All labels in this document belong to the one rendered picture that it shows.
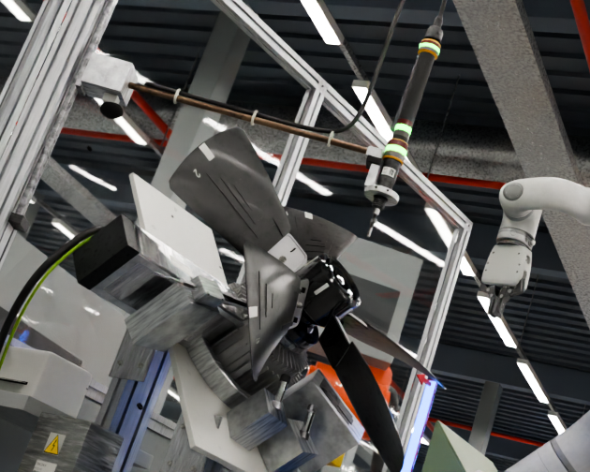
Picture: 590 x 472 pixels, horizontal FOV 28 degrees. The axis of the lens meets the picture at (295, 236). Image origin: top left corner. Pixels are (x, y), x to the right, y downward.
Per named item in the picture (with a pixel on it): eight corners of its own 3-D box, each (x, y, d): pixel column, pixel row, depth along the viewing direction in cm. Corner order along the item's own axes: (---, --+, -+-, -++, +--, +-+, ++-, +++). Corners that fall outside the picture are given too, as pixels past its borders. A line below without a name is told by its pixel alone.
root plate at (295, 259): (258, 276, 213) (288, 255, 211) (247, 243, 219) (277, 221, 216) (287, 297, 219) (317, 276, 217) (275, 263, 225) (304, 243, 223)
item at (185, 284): (262, 321, 216) (149, 281, 186) (258, 311, 217) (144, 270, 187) (272, 315, 215) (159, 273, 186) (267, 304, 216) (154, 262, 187)
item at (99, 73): (73, 81, 243) (88, 47, 246) (80, 97, 249) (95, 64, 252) (119, 95, 241) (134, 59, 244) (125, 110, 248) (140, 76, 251)
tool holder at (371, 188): (354, 184, 232) (368, 140, 235) (354, 198, 238) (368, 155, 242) (398, 196, 230) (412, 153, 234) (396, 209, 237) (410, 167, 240)
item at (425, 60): (390, 137, 237) (420, 50, 244) (390, 143, 240) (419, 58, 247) (407, 140, 237) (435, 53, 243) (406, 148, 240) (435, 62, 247)
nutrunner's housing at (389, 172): (367, 202, 232) (431, 10, 247) (367, 210, 236) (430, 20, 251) (387, 208, 231) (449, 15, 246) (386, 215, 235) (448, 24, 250)
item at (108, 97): (95, 110, 242) (103, 90, 244) (98, 118, 246) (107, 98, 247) (118, 116, 241) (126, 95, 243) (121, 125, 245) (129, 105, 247)
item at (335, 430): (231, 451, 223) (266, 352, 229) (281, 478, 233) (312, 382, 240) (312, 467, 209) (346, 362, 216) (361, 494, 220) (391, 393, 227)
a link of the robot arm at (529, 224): (529, 228, 268) (537, 245, 276) (543, 178, 272) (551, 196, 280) (494, 224, 272) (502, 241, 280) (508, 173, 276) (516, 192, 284)
